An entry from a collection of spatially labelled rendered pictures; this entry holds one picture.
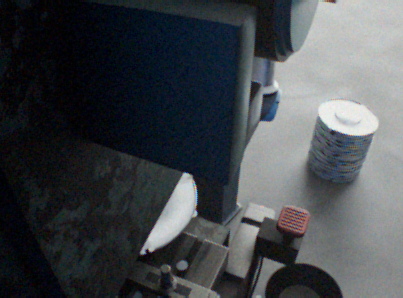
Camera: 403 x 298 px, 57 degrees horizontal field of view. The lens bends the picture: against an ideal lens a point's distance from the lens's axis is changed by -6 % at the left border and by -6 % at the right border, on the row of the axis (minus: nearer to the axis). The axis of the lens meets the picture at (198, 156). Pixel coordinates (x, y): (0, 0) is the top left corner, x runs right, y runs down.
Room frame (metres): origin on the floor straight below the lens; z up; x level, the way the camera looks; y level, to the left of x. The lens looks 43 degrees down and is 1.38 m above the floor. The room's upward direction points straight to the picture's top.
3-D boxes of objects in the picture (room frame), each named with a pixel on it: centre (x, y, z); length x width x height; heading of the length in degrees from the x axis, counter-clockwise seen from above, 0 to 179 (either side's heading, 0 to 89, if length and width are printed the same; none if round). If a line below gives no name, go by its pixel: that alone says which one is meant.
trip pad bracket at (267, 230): (0.49, -0.18, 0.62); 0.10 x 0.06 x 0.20; 66
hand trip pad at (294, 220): (0.48, -0.19, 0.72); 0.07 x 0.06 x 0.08; 156
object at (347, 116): (1.44, -0.71, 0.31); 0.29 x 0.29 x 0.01
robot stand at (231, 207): (1.13, -0.07, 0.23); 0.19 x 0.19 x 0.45; 50
